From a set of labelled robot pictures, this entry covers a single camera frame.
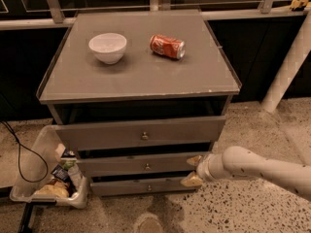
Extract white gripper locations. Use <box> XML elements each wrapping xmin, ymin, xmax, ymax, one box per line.
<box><xmin>181</xmin><ymin>153</ymin><xmax>224</xmax><ymax>187</ymax></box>

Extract grey drawer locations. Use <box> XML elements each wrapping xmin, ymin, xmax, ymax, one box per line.
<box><xmin>90</xmin><ymin>177</ymin><xmax>196</xmax><ymax>196</ymax></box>
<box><xmin>54</xmin><ymin>116</ymin><xmax>225</xmax><ymax>150</ymax></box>
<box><xmin>77</xmin><ymin>151</ymin><xmax>203</xmax><ymax>178</ymax></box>

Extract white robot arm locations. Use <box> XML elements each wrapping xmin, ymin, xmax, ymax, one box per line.
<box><xmin>181</xmin><ymin>147</ymin><xmax>311</xmax><ymax>201</ymax></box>

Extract grey top drawer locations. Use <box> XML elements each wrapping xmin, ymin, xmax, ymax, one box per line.
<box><xmin>54</xmin><ymin>116</ymin><xmax>225</xmax><ymax>150</ymax></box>

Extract grey wooden drawer cabinet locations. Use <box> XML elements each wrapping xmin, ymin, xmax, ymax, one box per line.
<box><xmin>37</xmin><ymin>10</ymin><xmax>240</xmax><ymax>184</ymax></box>

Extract grey bottom drawer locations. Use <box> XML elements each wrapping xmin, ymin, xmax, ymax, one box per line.
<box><xmin>90</xmin><ymin>177</ymin><xmax>196</xmax><ymax>196</ymax></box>

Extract snack bags in bin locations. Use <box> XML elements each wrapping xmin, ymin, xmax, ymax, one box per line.
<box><xmin>35</xmin><ymin>150</ymin><xmax>83</xmax><ymax>198</ymax></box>

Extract red soda can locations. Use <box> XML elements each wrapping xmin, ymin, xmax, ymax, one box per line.
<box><xmin>150</xmin><ymin>34</ymin><xmax>186</xmax><ymax>59</ymax></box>

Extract clear plastic storage bin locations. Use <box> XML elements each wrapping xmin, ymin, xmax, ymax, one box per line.
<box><xmin>10</xmin><ymin>125</ymin><xmax>88</xmax><ymax>209</ymax></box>

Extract white ceramic bowl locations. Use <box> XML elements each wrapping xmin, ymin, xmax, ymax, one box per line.
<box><xmin>88</xmin><ymin>33</ymin><xmax>127</xmax><ymax>64</ymax></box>

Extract white diagonal post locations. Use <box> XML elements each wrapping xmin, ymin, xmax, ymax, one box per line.
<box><xmin>261</xmin><ymin>13</ymin><xmax>311</xmax><ymax>113</ymax></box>

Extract black cable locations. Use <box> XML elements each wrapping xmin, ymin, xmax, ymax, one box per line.
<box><xmin>0</xmin><ymin>119</ymin><xmax>50</xmax><ymax>183</ymax></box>

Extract yellow object on rail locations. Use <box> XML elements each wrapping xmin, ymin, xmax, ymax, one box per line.
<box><xmin>290</xmin><ymin>0</ymin><xmax>309</xmax><ymax>11</ymax></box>

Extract metal railing frame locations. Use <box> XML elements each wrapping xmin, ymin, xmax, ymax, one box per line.
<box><xmin>0</xmin><ymin>0</ymin><xmax>309</xmax><ymax>31</ymax></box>

